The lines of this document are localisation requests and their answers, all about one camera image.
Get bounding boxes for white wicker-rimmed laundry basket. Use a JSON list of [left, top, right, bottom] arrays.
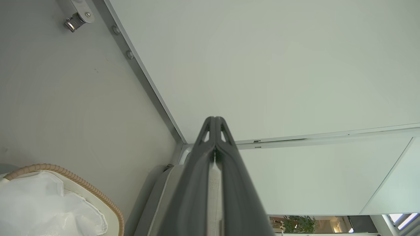
[[3, 163, 125, 236]]

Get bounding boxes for dark screen panel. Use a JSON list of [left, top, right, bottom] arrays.
[[347, 215, 378, 233]]

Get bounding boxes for green potted plant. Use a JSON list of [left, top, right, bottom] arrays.
[[282, 215, 319, 234]]

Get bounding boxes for grey partition corner post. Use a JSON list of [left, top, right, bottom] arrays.
[[169, 143, 194, 167]]

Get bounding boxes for grey partition frame rail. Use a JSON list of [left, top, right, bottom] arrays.
[[235, 123, 420, 150]]

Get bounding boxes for white basket liner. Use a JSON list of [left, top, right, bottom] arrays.
[[0, 171, 108, 236]]

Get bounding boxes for black metal caster wheel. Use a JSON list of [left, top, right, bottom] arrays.
[[64, 12, 87, 33]]

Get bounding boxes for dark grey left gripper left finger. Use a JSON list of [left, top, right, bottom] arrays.
[[157, 116, 216, 236]]

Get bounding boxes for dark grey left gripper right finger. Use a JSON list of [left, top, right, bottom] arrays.
[[215, 116, 275, 236]]

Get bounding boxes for grey partition foot bracket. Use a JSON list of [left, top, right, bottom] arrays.
[[57, 0, 96, 24]]

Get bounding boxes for grey partition bottom rail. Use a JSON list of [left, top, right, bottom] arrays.
[[93, 0, 185, 145]]

